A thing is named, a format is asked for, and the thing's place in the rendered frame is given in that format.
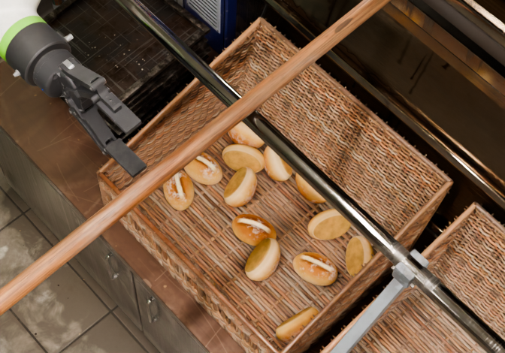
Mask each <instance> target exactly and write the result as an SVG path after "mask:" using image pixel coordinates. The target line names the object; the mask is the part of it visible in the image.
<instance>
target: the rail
mask: <svg viewBox="0 0 505 353"><path fill-rule="evenodd" d="M445 1H446V2H448V3H449V4H450V5H451V6H453V7H454V8H455V9H456V10H457V11H459V12H460V13H461V14H463V15H464V16H466V18H468V19H469V20H470V21H471V22H473V23H474V24H475V25H477V26H478V27H479V28H481V30H483V31H484V32H485V33H486V34H488V35H489V36H490V37H492V38H493V39H494V40H496V41H497V42H498V43H499V44H500V45H501V46H503V47H504V48H505V24H504V23H502V22H501V21H500V20H499V19H498V18H497V17H495V16H494V15H493V14H491V13H490V12H488V11H487V10H486V9H485V8H484V7H483V6H481V5H480V4H478V3H477V2H476V1H474V0H445Z"/></svg>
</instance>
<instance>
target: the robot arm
mask: <svg viewBox="0 0 505 353"><path fill-rule="evenodd" d="M40 2H41V0H0V56H1V57H2V58H3V59H4V60H5V61H6V62H7V63H8V64H9V65H10V66H11V67H12V68H13V69H14V70H15V72H14V74H13V75H14V76H15V77H17V76H21V77H22V78H23V79H24V80H25V81H26V82H27V83H28V84H29V85H30V86H38V87H39V88H40V89H41V90H42V91H43V92H44V93H45V94H46V95H47V96H49V97H51V98H58V97H65V101H66V103H67V104H68V106H69V107H70V108H69V112H70V113H71V114H72V115H73V116H74V117H75V118H76V119H77V121H78V122H79V123H80V124H81V125H82V126H83V128H84V129H85V130H86V132H87V133H88V135H89V136H90V137H91V138H92V139H93V141H94V142H95V143H96V145H97V146H98V148H99V149H100V150H101V151H102V153H103V154H104V155H107V154H109V155H110V156H111V157H112V158H113V159H114V160H115V161H116V162H117V163H118V164H119V165H120V166H121V167H122V168H123V169H124V170H125V171H126V172H127V173H128V174H129V175H130V176H131V177H132V178H135V177H136V176H137V175H138V174H139V173H141V172H142V171H143V170H145V169H146V168H147V165H146V164H145V163H144V162H143V161H142V160H141V159H140V158H139V157H138V156H137V155H136V154H135V153H134V152H133V151H132V150H131V149H130V148H129V147H128V146H127V145H126V144H125V143H123V141H122V139H119V138H118V139H116V138H115V137H114V135H113V133H112V132H111V130H110V129H109V128H108V126H107V124H106V123H105V121H104V120H103V119H102V117H101V116H100V114H99V113H98V111H97V109H98V108H99V109H100V110H102V111H103V112H104V113H105V114H106V115H107V116H108V117H109V118H110V119H111V120H112V121H113V122H114V123H115V124H116V125H117V126H118V127H119V128H120V129H121V130H122V131H123V132H124V133H125V134H128V133H130V132H131V131H133V130H134V129H135V128H137V127H138V126H139V125H140V124H141V120H140V119H139V118H138V117H137V116H136V115H135V114H134V113H133V112H132V111H131V110H130V109H128V108H127V106H125V105H124V103H122V102H121V100H119V99H118V97H116V96H115V94H113V93H112V92H110V89H109V88H108V87H107V86H105V85H104V84H105V83H106V80H105V79H104V78H103V77H102V76H100V75H99V74H97V73H95V72H94V71H91V70H89V69H88V68H86V67H84V66H82V65H81V63H80V62H79V61H78V60H77V59H76V58H75V57H74V56H73V55H72V54H71V47H70V45H69V44H68V42H69V41H70V40H71V39H73V36H72V35H71V34H69V35H67V36H65V37H63V36H62V35H61V34H60V33H59V32H55V31H54V30H53V29H52V28H51V27H50V26H49V25H48V24H47V23H46V22H45V21H44V20H43V19H42V18H41V17H40V16H39V15H38V14H37V8H38V5H39V4H40ZM99 100H100V101H99ZM96 102H97V103H96ZM89 106H91V107H90V108H89V109H88V107H89Z"/></svg>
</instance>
